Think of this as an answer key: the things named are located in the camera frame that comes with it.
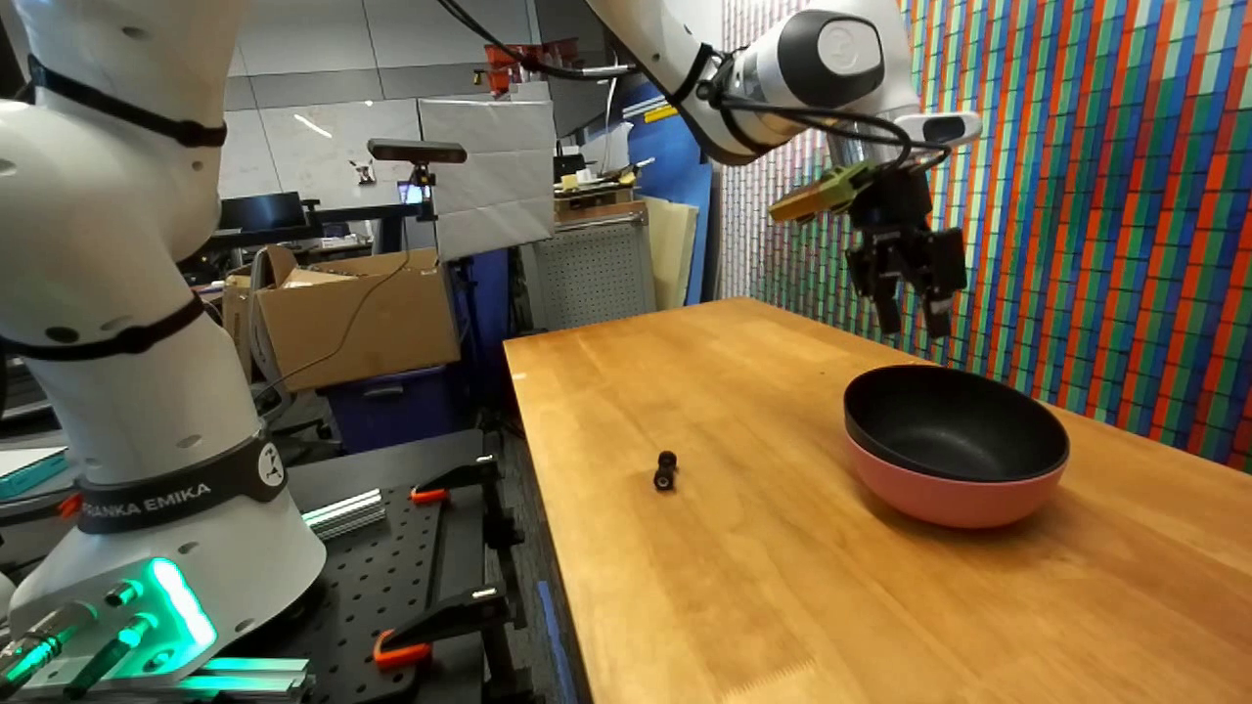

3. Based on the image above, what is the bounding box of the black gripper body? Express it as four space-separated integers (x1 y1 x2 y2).
839 166 974 308

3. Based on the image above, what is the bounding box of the black bowl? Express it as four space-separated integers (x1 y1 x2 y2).
839 360 1075 487

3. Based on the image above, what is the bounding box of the pink bowl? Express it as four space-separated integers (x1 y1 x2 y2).
835 424 1075 535

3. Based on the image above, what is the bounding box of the yellow orange tool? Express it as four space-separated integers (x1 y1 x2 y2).
764 159 871 227

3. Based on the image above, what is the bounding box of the beige panel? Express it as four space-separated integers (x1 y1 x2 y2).
642 192 704 315

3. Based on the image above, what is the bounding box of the small black knob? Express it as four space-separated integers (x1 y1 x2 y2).
649 445 683 497

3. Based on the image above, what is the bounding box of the grey cabinet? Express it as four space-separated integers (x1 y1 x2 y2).
520 212 662 338

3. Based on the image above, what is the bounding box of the white board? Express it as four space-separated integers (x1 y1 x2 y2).
415 81 558 264

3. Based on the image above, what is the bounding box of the red clamp fixture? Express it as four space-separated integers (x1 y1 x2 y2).
474 38 526 101

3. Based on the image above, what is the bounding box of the black bar clamp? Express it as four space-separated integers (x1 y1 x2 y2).
405 455 503 518
366 582 507 676

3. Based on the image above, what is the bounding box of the blue storage bin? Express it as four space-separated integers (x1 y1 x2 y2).
320 365 461 457

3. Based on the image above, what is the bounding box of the brown cardboard box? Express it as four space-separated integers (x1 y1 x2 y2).
222 244 465 398

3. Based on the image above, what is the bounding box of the black perforated breadboard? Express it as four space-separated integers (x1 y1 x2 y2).
218 425 534 704

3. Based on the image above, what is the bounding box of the aluminium extrusion bar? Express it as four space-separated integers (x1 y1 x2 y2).
177 655 316 704
297 487 392 543

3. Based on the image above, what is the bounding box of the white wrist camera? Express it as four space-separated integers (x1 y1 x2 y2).
897 106 987 148

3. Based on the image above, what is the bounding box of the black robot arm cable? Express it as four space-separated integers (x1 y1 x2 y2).
435 0 959 182

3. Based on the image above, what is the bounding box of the black camera on stand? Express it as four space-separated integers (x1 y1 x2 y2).
365 139 474 260

